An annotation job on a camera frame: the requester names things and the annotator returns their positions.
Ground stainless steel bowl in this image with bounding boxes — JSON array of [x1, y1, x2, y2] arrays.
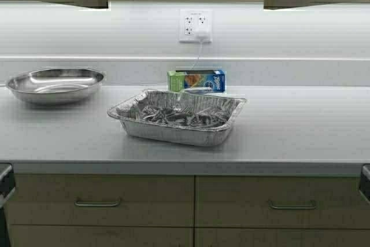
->
[[5, 67, 105, 105]]

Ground left drawer front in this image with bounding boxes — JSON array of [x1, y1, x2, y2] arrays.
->
[[5, 174, 194, 227]]

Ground aluminium foil tray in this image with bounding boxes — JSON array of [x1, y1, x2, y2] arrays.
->
[[107, 89, 246, 147]]

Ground grey patterned cloth in tray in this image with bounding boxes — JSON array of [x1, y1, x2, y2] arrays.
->
[[110, 103, 234, 128]]

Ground white wall outlet plate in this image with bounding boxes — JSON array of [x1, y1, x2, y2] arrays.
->
[[179, 9, 213, 43]]

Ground right drawer handle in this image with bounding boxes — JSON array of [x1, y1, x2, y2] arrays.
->
[[268, 200, 317, 211]]

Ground right robot base edge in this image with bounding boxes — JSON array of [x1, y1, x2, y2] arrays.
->
[[358, 164, 370, 202]]

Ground drawer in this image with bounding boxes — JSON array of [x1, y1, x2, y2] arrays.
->
[[195, 176, 369, 229], [5, 174, 194, 227]]

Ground right drawer front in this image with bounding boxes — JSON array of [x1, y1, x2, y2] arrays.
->
[[195, 176, 369, 229]]

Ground Ziploc bag box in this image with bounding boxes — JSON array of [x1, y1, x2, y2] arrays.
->
[[167, 70, 226, 93]]

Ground left robot base edge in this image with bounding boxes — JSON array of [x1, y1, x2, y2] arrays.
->
[[0, 163, 16, 208]]

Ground drawer handle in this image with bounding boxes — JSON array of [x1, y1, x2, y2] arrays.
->
[[74, 198, 121, 208], [268, 200, 317, 211]]

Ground left drawer handle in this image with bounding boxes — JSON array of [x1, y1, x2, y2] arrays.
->
[[74, 198, 121, 208]]

